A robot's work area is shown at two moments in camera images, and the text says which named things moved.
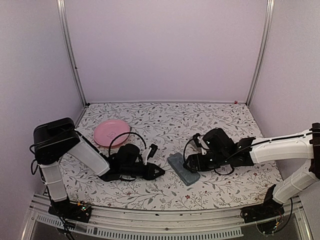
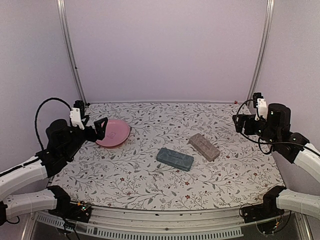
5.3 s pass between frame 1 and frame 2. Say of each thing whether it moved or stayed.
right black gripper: moved
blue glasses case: moved
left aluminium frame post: stayed
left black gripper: moved
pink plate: stayed
